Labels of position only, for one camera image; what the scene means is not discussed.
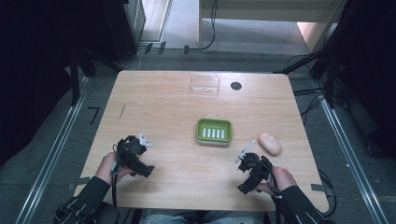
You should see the bundle of black floor cables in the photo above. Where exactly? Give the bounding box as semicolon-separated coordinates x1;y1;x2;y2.
286;53;349;127

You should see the person's left hand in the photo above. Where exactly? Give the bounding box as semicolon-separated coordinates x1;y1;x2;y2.
94;151;133;187

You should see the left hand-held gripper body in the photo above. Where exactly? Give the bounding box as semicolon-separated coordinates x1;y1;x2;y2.
116;134;156;178

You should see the aluminium floor rail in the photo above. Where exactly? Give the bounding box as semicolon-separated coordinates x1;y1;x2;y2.
14;76;90;224
312;79;390;224

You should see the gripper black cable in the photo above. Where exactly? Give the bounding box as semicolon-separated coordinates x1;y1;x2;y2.
260;158;285;224
109;143;121;209

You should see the black stand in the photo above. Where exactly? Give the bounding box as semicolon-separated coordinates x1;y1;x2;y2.
66;46;125;107
273;0;362;109

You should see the person's right hand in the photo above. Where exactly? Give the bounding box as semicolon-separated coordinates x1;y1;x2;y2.
255;165;299;198

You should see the pink soap bar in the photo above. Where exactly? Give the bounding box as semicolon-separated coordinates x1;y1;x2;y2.
257;132;283;157

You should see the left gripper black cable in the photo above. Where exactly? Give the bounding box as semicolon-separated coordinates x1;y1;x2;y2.
109;143;121;209

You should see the black cabinet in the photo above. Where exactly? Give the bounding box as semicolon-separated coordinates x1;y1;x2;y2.
101;0;148;63

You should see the green soap dish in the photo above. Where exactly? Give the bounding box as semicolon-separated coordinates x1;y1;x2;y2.
194;118;234;147

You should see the black hanging cable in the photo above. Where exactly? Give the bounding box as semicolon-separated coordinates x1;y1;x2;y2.
186;0;219;52

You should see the white bench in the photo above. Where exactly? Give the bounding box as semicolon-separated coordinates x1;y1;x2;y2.
197;0;348;53

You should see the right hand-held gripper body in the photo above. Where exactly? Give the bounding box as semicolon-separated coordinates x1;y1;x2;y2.
236;151;276;196

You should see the clear plastic lid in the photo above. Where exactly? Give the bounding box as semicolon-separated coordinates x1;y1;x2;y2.
189;75;221;97

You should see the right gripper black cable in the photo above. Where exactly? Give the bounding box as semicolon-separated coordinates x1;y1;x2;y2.
260;158;285;224

